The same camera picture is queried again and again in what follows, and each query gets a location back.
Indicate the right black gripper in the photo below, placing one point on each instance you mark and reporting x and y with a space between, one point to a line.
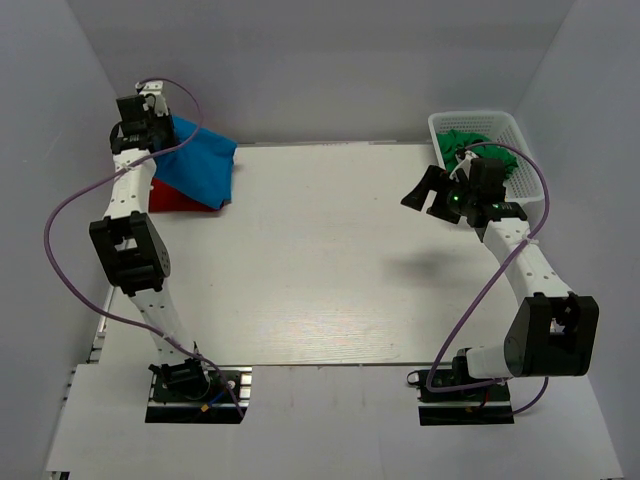
434 180

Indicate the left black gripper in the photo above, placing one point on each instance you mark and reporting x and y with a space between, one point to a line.
168 122

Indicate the blue t shirt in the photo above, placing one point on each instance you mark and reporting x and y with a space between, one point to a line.
208 155

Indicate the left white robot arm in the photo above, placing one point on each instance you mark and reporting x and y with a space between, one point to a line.
130 249

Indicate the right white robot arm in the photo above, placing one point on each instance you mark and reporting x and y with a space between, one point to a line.
553 332

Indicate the green t shirt in basket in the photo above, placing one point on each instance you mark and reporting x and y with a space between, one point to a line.
475 150

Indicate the folded red t shirt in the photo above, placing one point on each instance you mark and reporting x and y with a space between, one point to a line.
209 195

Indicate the white plastic basket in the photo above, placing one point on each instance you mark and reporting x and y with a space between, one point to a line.
524 185

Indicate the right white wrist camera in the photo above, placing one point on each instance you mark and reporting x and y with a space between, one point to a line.
461 170

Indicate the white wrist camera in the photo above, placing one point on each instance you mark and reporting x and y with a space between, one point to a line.
152 92
461 170

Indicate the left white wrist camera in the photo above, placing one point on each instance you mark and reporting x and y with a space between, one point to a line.
152 92

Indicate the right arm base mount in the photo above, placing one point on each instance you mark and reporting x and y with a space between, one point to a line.
474 407

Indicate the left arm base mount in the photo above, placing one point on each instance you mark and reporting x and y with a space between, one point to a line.
185 394

